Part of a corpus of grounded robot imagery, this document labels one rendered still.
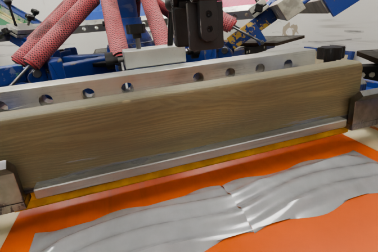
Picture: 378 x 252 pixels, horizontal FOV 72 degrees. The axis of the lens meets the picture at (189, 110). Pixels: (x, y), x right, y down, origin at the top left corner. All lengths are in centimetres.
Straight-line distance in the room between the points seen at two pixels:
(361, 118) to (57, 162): 35
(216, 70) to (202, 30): 30
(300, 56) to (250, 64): 12
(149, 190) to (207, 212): 7
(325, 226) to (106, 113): 21
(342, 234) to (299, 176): 7
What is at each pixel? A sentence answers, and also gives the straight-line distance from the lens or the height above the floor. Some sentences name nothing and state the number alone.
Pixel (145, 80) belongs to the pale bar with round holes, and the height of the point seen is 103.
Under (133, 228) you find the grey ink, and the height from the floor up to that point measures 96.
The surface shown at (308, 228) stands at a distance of 26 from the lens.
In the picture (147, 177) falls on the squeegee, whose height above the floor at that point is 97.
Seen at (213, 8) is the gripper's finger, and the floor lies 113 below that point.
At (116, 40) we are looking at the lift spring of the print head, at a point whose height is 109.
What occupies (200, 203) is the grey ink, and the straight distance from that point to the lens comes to 26.
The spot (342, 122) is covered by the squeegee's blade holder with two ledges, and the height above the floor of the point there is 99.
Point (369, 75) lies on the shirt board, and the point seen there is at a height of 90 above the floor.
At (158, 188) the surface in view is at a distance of 30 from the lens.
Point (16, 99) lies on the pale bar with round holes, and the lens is 51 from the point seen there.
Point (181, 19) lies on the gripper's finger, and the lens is 29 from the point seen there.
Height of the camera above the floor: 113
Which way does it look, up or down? 19 degrees down
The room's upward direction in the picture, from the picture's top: 5 degrees counter-clockwise
